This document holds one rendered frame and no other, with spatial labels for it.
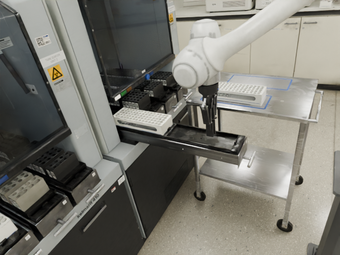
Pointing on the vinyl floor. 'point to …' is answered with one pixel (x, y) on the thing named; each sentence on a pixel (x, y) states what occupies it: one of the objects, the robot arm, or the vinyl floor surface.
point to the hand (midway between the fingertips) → (210, 127)
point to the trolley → (268, 188)
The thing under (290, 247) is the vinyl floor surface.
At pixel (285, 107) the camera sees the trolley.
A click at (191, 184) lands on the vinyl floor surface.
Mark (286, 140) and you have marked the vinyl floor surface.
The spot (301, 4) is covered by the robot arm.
